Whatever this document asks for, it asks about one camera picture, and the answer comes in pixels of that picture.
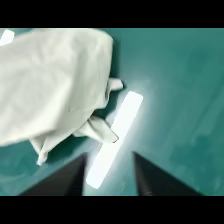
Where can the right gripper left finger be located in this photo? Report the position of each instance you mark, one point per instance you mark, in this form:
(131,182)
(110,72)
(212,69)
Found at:
(66,180)

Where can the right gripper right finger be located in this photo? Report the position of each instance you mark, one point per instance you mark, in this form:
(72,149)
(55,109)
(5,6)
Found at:
(156,181)

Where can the white shirt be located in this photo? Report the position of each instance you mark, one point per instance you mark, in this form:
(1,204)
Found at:
(53,83)

